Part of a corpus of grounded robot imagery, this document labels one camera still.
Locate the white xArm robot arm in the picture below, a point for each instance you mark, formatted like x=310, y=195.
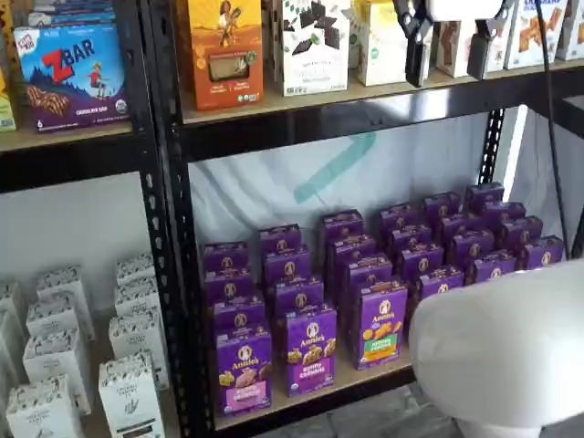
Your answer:
x=502, y=342

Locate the purple box pink patch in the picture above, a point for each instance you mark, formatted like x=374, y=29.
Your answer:
x=244, y=369

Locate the white patterned tall box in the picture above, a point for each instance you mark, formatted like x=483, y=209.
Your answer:
x=55, y=360
x=137, y=342
x=134, y=269
x=52, y=317
x=130, y=397
x=9, y=299
x=61, y=283
x=43, y=410
x=137, y=296

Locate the yellow green snack box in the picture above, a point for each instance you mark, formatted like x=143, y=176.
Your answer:
x=5, y=109

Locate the yellow box dark pattern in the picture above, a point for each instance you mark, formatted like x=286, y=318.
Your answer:
x=4, y=27

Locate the white blue crackers box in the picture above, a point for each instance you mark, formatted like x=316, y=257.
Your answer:
x=531, y=36
x=572, y=32

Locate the purple box violet patch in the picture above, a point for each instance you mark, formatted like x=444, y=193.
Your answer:
x=311, y=351

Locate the black metal shelf rack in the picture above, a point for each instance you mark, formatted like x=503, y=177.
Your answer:
x=274, y=137
x=68, y=169

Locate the white box dark thins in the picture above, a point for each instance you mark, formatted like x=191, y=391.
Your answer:
x=315, y=68

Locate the white sheet teal stripe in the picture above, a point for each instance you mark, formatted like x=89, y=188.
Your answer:
x=255, y=196

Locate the purple box green patch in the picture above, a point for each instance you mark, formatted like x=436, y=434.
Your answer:
x=381, y=326

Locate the blue Zbar snack box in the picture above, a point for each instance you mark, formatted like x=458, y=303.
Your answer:
x=68, y=77

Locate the white box brown bar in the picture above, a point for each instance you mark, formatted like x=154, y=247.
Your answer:
x=451, y=50

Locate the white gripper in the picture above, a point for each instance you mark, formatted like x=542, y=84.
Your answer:
x=461, y=9

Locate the orange snack box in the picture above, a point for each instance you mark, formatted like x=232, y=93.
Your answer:
x=226, y=55

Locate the purple Annie's snack box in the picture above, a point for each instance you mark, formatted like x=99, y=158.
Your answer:
x=484, y=194
x=351, y=248
x=492, y=267
x=410, y=237
x=543, y=253
x=228, y=285
x=280, y=237
x=458, y=224
x=504, y=213
x=472, y=246
x=521, y=232
x=422, y=260
x=287, y=264
x=367, y=269
x=225, y=257
x=237, y=310
x=441, y=205
x=440, y=283
x=398, y=216
x=341, y=223
x=299, y=292

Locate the yellow white snack box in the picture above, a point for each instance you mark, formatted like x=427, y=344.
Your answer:
x=378, y=50

